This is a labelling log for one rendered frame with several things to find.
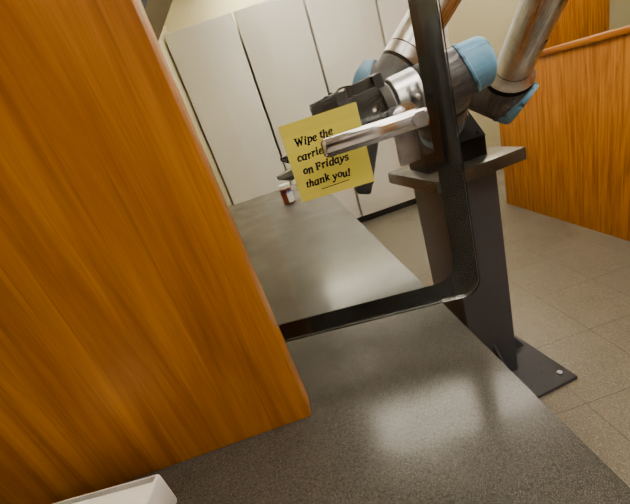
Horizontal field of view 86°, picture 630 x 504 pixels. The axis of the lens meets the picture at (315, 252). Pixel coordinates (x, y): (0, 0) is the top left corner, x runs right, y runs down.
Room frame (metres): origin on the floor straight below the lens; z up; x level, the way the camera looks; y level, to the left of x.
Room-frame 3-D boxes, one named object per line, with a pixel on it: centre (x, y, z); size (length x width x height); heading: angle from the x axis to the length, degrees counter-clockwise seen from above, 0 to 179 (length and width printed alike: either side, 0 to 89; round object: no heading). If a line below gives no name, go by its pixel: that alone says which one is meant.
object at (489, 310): (1.15, -0.54, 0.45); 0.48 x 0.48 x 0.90; 8
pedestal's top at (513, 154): (1.15, -0.54, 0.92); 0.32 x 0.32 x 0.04; 8
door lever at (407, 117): (0.31, -0.08, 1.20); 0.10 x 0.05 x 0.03; 82
